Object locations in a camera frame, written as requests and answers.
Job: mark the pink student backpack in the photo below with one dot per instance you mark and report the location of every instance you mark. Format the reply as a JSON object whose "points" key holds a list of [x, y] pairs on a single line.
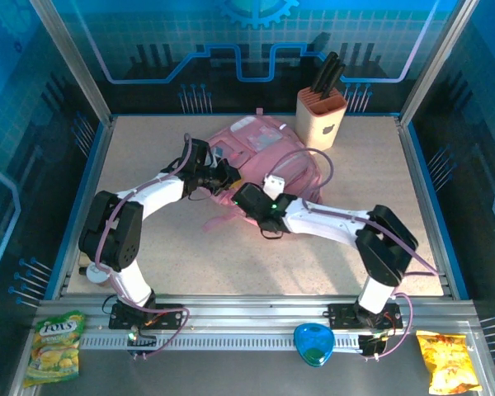
{"points": [[280, 165]]}

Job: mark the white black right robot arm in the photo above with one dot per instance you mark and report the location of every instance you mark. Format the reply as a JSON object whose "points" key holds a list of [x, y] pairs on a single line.
{"points": [[326, 220]]}

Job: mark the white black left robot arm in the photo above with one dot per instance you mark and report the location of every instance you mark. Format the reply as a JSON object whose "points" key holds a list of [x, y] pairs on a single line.
{"points": [[161, 194]]}

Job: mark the green candy bag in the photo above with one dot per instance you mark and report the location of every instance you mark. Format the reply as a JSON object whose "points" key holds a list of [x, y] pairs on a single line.
{"points": [[55, 350]]}

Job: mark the yellow chips bag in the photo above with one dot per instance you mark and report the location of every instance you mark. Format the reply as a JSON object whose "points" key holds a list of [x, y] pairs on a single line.
{"points": [[447, 361]]}

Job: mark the beige knife block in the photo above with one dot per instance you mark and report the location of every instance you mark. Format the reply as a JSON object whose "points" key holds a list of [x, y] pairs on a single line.
{"points": [[317, 123]]}

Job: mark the blue teardrop-shaped device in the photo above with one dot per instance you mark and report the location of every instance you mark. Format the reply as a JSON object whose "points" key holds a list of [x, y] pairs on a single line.
{"points": [[313, 344]]}

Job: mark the black controller board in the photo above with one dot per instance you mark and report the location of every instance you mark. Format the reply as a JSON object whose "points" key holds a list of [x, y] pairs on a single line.
{"points": [[142, 339], [373, 344]]}

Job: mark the aluminium frame beam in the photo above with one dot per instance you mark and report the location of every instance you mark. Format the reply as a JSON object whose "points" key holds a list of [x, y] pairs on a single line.
{"points": [[251, 307]]}

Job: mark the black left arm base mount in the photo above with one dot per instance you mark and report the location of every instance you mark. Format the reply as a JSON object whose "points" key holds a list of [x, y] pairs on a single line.
{"points": [[169, 315]]}

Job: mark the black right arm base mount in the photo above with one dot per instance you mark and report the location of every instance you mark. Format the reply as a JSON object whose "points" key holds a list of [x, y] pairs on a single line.
{"points": [[342, 315]]}

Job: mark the aluminium frame post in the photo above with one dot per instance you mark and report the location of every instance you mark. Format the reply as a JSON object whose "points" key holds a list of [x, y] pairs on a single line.
{"points": [[436, 62], [72, 62]]}

